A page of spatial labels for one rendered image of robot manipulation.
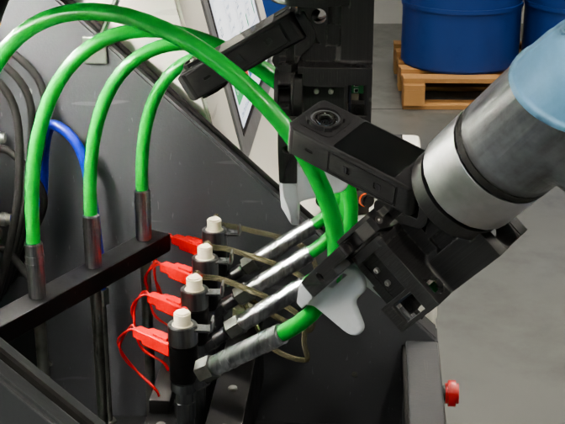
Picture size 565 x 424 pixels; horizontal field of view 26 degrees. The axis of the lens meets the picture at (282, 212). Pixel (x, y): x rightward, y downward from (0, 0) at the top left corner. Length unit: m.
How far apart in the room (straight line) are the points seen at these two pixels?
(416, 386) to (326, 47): 0.50
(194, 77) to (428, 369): 0.54
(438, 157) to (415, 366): 0.66
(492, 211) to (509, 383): 2.63
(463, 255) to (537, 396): 2.53
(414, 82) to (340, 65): 4.84
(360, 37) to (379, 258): 0.23
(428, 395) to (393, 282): 0.50
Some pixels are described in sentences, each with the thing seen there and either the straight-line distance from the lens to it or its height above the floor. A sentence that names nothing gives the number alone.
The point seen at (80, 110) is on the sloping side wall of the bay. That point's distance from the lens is 1.43.
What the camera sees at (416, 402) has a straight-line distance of 1.36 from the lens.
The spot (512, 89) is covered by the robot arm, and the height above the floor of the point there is 1.43.
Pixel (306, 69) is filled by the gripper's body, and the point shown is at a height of 1.37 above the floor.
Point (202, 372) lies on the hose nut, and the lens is 1.05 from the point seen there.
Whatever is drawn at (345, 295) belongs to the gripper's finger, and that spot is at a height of 1.23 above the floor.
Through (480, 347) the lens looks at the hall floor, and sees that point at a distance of 3.59.
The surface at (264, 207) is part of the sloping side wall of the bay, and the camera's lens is 1.43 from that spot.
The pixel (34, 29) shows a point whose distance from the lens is 1.04.
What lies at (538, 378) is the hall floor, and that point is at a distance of 3.45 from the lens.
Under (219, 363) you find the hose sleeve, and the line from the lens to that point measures 1.04.
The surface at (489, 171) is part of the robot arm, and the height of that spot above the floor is 1.38.
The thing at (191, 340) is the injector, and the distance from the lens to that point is 1.15.
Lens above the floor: 1.62
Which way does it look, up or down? 21 degrees down
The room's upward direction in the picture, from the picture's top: straight up
